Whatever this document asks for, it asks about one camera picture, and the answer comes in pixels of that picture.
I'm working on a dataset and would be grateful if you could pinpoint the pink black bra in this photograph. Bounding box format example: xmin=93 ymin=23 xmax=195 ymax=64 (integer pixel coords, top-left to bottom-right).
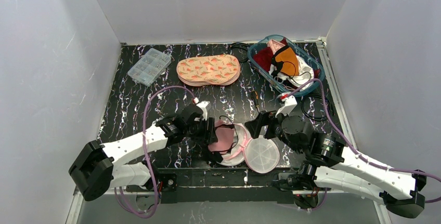
xmin=207 ymin=119 xmax=237 ymax=163

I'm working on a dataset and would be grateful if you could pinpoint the dark red cloth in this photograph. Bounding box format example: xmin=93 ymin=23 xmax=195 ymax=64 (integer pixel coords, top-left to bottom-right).
xmin=253 ymin=37 xmax=321 ymax=78

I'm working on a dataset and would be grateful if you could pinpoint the black cable coil back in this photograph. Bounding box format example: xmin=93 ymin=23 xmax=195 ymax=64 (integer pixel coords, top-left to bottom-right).
xmin=228 ymin=42 xmax=250 ymax=64

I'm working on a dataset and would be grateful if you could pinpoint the black yellow screwdriver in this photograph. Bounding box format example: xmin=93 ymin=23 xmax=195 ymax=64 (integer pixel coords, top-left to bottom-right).
xmin=251 ymin=90 xmax=261 ymax=112

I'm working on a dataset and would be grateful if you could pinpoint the black cable coil right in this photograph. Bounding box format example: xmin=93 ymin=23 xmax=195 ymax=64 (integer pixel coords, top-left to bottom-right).
xmin=301 ymin=92 xmax=335 ymax=123

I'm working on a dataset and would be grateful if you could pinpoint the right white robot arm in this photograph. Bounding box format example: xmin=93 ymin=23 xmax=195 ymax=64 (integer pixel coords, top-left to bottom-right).
xmin=245 ymin=94 xmax=426 ymax=219

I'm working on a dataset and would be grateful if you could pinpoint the white round mesh laundry bag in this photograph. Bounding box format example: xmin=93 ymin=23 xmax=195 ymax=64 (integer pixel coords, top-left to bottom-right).
xmin=218 ymin=124 xmax=280 ymax=174

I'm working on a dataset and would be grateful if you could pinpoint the clear plastic compartment box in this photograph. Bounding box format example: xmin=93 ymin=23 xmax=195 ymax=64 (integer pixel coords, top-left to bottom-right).
xmin=128 ymin=48 xmax=172 ymax=87

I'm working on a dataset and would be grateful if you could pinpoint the floral mesh laundry bag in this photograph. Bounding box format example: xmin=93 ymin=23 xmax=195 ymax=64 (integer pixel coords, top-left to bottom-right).
xmin=176 ymin=54 xmax=241 ymax=87

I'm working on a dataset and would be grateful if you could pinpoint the black cable coil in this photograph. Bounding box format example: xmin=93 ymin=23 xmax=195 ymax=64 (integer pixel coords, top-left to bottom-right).
xmin=228 ymin=42 xmax=250 ymax=64
xmin=301 ymin=92 xmax=335 ymax=123

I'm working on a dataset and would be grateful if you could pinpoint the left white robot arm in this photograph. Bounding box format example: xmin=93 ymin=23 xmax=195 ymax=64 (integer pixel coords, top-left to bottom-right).
xmin=68 ymin=101 xmax=217 ymax=201

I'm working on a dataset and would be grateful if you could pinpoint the pink bra in basin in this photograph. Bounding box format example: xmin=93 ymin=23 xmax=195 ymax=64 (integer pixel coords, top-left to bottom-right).
xmin=267 ymin=39 xmax=287 ymax=54

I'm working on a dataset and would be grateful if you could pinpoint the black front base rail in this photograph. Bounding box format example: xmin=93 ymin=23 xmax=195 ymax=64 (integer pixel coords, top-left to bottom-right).
xmin=74 ymin=165 xmax=331 ymax=204

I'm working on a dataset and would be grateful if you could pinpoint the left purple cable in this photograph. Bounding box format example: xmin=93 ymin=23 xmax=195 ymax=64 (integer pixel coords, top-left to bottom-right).
xmin=113 ymin=85 xmax=199 ymax=220

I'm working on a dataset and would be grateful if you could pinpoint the white bra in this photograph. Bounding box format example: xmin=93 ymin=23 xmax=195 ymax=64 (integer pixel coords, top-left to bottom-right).
xmin=268 ymin=56 xmax=315 ymax=91

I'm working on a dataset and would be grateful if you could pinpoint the orange black bra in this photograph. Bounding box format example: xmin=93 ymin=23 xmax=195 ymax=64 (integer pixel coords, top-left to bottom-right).
xmin=270 ymin=45 xmax=300 ymax=76

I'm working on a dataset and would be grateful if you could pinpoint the teal plastic basin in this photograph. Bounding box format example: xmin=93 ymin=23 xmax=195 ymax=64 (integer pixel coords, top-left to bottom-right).
xmin=248 ymin=35 xmax=325 ymax=94

